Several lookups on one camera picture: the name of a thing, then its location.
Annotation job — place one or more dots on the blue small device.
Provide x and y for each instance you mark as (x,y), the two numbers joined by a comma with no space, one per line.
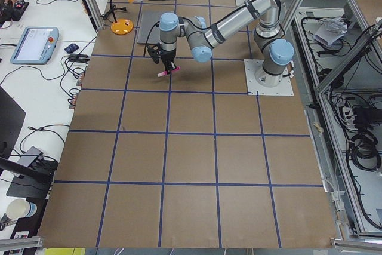
(71,48)

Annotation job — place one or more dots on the white paper cup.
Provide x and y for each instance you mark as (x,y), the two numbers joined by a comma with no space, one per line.
(20,208)

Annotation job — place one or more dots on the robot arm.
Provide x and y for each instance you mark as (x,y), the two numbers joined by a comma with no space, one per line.
(203,39)

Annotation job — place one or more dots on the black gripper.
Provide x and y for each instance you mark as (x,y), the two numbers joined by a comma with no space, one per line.
(168,55)

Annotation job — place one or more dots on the black monitor stand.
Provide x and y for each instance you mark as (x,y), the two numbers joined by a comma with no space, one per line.
(32,171)

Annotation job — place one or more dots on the silver laptop notebook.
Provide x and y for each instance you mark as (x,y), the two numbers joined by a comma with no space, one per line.
(148,19)

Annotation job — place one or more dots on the teach pendant near lamp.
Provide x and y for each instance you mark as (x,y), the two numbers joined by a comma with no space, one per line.
(35,46)

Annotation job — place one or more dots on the pink pen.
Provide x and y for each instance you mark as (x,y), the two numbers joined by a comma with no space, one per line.
(165,73)

